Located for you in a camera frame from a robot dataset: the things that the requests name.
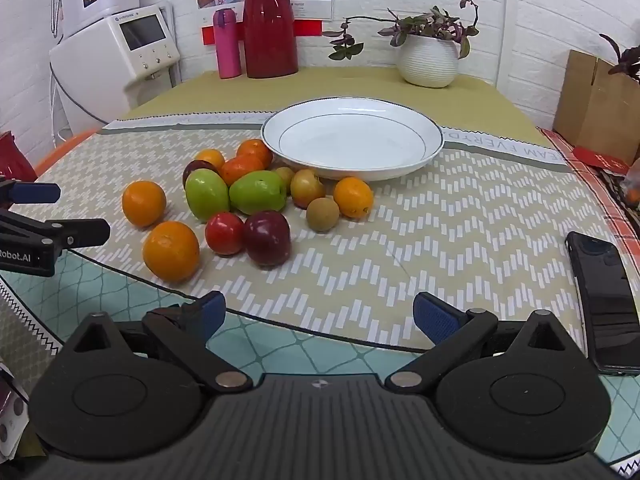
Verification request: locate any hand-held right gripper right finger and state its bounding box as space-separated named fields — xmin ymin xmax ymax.
xmin=385 ymin=291 xmax=583 ymax=393

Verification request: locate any green mango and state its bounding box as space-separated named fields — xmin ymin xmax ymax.
xmin=229 ymin=170 xmax=288 ymax=216

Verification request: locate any clear plastic bag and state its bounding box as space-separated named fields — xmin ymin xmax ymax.
xmin=620 ymin=157 xmax=640 ymax=211

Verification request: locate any black smartphone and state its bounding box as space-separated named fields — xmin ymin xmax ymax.
xmin=565 ymin=231 xmax=640 ymax=377

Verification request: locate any pink bottle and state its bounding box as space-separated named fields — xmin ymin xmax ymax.
xmin=212 ymin=8 xmax=242 ymax=80

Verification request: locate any red apple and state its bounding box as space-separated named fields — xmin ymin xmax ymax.
xmin=204 ymin=212 xmax=246 ymax=257

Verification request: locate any round orange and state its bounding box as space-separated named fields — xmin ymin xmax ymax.
xmin=122 ymin=180 xmax=167 ymax=228
xmin=142 ymin=220 xmax=201 ymax=284
xmin=333 ymin=176 xmax=375 ymax=219

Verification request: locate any olive green tablecloth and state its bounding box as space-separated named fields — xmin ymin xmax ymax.
xmin=115 ymin=67 xmax=551 ymax=148

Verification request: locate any purple plant in white pot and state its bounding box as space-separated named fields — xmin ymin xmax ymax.
xmin=322 ymin=6 xmax=481 ymax=88

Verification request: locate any brown cardboard box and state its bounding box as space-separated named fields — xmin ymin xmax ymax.
xmin=552 ymin=50 xmax=640 ymax=161

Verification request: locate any dark purple plum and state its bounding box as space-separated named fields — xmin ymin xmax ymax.
xmin=182 ymin=159 xmax=219 ymax=188

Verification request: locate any red envelope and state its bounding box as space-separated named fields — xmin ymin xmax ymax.
xmin=572 ymin=146 xmax=630 ymax=175

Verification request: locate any white appliance with screen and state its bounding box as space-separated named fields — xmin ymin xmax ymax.
xmin=49 ymin=2 xmax=182 ymax=133

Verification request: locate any dark purple leafy plant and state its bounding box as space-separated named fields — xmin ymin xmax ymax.
xmin=599 ymin=34 xmax=640 ymax=81

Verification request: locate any red thermos jug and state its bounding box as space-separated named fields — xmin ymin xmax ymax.
xmin=243 ymin=0 xmax=300 ymax=79

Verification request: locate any red plaid cloth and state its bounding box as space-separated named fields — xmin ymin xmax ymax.
xmin=537 ymin=127 xmax=640 ymax=261

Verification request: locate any red bag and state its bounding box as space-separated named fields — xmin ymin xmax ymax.
xmin=0 ymin=131 xmax=38 ymax=183

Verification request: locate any green apple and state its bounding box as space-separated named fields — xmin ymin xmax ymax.
xmin=184 ymin=169 xmax=231 ymax=223

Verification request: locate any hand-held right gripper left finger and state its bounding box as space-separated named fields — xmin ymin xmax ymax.
xmin=60 ymin=291 xmax=253 ymax=393

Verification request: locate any yellow orange citrus fruit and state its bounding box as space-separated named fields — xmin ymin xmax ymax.
xmin=194 ymin=148 xmax=226 ymax=171

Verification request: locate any beige chevron cloth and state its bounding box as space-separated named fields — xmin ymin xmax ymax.
xmin=0 ymin=110 xmax=616 ymax=356

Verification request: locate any reddish orange tangerine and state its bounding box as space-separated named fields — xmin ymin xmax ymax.
xmin=219 ymin=154 xmax=266 ymax=187
xmin=236 ymin=138 xmax=274 ymax=168

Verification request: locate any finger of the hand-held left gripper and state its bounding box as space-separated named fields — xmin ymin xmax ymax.
xmin=0 ymin=210 xmax=111 ymax=256
xmin=0 ymin=178 xmax=62 ymax=209

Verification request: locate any red yellow peach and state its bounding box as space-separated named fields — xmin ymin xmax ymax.
xmin=290 ymin=169 xmax=327 ymax=210

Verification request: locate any white plate with dark rim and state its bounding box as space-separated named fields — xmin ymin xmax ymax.
xmin=260 ymin=97 xmax=445 ymax=182

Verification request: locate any small yellow green fruit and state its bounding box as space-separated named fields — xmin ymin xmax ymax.
xmin=274 ymin=166 xmax=296 ymax=196

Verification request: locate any brown kiwi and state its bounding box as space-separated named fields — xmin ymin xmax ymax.
xmin=306 ymin=197 xmax=341 ymax=232

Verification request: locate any red strip on wall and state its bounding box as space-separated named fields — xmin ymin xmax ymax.
xmin=201 ymin=20 xmax=326 ymax=46

